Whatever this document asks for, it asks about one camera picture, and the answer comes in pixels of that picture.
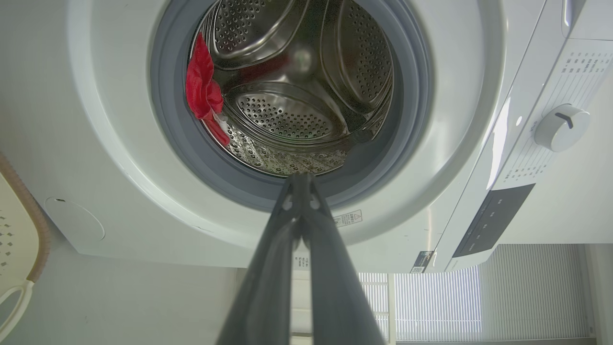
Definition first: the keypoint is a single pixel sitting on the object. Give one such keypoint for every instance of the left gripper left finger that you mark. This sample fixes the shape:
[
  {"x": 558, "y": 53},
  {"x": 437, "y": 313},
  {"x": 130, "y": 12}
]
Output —
[{"x": 268, "y": 278}]

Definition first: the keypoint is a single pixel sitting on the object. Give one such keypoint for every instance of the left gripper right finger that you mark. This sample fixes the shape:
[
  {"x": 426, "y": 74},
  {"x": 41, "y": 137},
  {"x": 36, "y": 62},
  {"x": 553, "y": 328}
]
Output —
[{"x": 330, "y": 287}]

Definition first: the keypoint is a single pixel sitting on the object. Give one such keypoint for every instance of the red cloth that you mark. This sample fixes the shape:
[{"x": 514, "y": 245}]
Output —
[{"x": 201, "y": 86}]

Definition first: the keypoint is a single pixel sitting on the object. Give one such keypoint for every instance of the stainless steel washing machine drum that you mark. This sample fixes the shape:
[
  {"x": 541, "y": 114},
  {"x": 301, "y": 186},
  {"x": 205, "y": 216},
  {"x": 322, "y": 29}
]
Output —
[{"x": 287, "y": 110}]

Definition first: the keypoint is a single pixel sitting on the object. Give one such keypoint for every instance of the dark grey touch control panel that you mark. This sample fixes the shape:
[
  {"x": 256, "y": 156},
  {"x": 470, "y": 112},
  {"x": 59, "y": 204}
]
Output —
[{"x": 493, "y": 220}]

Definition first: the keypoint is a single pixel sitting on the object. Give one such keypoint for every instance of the cream perforated laundry basket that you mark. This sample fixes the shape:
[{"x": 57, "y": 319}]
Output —
[{"x": 19, "y": 230}]

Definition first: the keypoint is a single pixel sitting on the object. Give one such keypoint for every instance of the grey warning sticker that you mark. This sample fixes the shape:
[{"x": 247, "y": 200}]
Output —
[{"x": 348, "y": 218}]

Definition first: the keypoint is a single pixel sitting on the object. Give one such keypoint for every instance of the dark QR code sticker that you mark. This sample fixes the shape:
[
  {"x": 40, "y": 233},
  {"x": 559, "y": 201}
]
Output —
[{"x": 421, "y": 262}]

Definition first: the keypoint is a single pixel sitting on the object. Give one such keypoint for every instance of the white front-load washing machine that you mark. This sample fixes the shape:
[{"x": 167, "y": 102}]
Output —
[{"x": 421, "y": 201}]

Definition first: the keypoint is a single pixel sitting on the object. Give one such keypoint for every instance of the grey rubber door gasket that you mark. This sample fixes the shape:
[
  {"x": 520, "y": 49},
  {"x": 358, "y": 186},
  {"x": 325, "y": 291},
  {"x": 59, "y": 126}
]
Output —
[{"x": 167, "y": 124}]

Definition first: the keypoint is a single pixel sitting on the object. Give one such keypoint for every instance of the round filter cover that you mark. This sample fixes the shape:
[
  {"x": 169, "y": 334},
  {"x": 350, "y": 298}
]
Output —
[{"x": 72, "y": 220}]

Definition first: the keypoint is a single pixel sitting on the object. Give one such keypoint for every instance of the white round control knob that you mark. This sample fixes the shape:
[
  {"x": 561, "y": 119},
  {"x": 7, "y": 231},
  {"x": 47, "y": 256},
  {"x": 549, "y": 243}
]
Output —
[{"x": 558, "y": 129}]

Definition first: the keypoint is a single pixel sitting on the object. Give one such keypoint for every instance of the white detergent drawer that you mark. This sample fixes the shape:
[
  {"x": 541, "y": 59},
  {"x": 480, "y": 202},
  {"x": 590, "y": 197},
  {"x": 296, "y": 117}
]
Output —
[{"x": 589, "y": 19}]

